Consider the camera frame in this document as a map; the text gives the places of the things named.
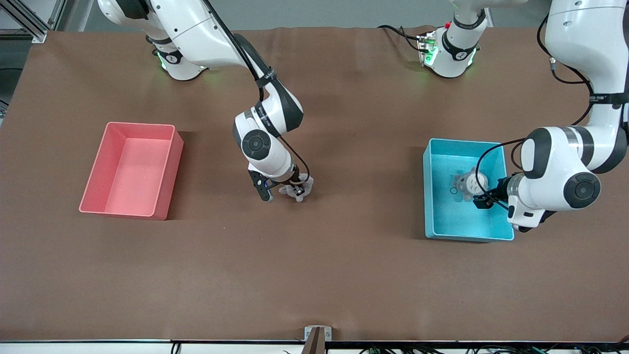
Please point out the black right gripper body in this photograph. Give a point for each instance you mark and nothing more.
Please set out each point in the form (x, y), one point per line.
(294, 177)

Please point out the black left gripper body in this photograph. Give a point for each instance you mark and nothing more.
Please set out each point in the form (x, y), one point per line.
(500, 190)

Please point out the grey plush animal toy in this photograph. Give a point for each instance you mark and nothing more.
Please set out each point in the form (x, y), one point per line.
(309, 184)
(474, 183)

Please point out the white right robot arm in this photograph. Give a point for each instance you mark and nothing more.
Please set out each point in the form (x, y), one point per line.
(206, 34)

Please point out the arm base connector plate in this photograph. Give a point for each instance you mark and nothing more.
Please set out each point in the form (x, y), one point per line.
(427, 49)

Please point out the light blue plastic box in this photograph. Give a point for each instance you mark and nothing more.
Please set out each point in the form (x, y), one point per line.
(442, 221)

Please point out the pink plastic box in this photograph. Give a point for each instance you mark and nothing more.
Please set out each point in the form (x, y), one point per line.
(132, 172)

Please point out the brown table cover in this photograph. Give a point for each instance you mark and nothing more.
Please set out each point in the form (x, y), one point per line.
(314, 270)

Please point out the grey metal table bracket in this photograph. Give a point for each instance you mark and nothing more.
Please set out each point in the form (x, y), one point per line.
(318, 339)

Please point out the table edge rail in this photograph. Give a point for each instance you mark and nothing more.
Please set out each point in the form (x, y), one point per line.
(98, 348)

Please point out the aluminium frame post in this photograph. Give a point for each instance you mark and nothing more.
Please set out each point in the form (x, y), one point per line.
(39, 35)

